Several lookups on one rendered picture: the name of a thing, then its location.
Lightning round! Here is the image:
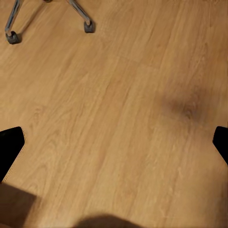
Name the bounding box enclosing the swivel chair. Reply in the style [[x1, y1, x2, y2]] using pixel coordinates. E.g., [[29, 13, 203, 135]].
[[5, 0, 93, 44]]

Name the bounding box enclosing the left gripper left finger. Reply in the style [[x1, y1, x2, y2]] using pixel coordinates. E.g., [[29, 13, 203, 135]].
[[0, 126, 25, 184]]

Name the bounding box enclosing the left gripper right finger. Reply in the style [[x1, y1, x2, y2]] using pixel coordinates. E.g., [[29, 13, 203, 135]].
[[213, 126, 228, 165]]

